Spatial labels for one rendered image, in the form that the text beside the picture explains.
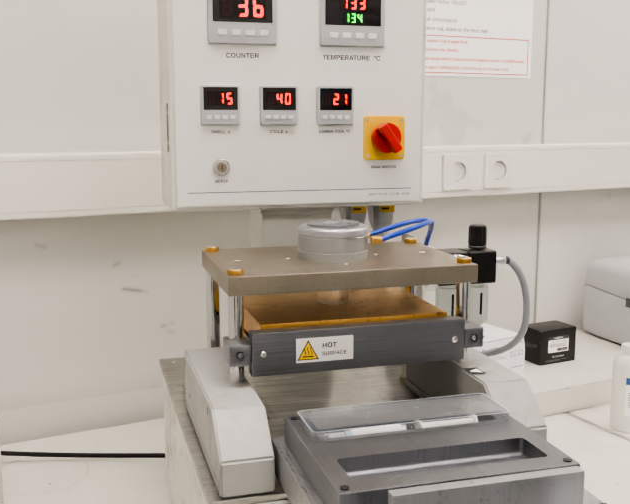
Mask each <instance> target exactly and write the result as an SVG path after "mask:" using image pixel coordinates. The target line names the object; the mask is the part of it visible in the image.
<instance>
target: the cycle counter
mask: <svg viewBox="0 0 630 504"><path fill-rule="evenodd" d="M219 10H220V18H224V19H255V20H266V0H219Z"/></svg>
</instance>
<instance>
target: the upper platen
mask: <svg viewBox="0 0 630 504"><path fill-rule="evenodd" d="M445 316H447V312H446V311H444V310H442V309H440V308H438V307H436V306H434V305H432V304H430V303H428V302H427V301H425V300H423V299H421V298H420V297H417V296H415V295H413V294H411V293H409V292H407V291H406V290H404V289H402V288H400V287H388V288H371V289H353V290H336V291H319V292H302V293H285V294H268V295H251V296H244V337H245V338H246V339H247V341H248V342H249V330H259V329H274V328H288V327H302V326H317V325H331V324H345V323H359V322H374V321H388V320H402V319H417V318H431V317H445Z"/></svg>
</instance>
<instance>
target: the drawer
mask: <svg viewBox="0 0 630 504"><path fill-rule="evenodd" d="M271 442H272V447H273V452H274V457H275V475H276V477H277V479H278V481H279V483H280V484H281V486H282V488H283V490H284V492H285V493H286V495H287V497H288V499H289V500H290V502H291V504H325V503H324V502H323V500H322V499H321V497H320V495H319V494H318V492H317V491H316V489H315V488H314V486H313V485H312V483H311V481H310V480H309V478H308V477H307V475H306V474H305V472H304V471H303V469H302V468H301V466H300V464H299V463H298V461H297V460H296V458H295V457H294V455H293V454H292V452H291V450H290V449H289V447H288V446H287V444H286V443H285V436H278V437H271ZM584 477H585V471H584V470H583V469H581V468H580V467H578V466H573V467H565V468H558V469H550V470H542V471H534V472H526V473H519V474H511V475H503V476H495V477H488V478H480V479H472V480H464V481H456V482H449V483H441V484H433V485H425V486H417V487H410V488H402V489H394V490H389V491H388V504H600V503H604V502H603V501H601V500H600V499H598V498H597V497H596V496H594V495H593V494H592V493H590V492H589V491H587V490H586V489H585V488H584Z"/></svg>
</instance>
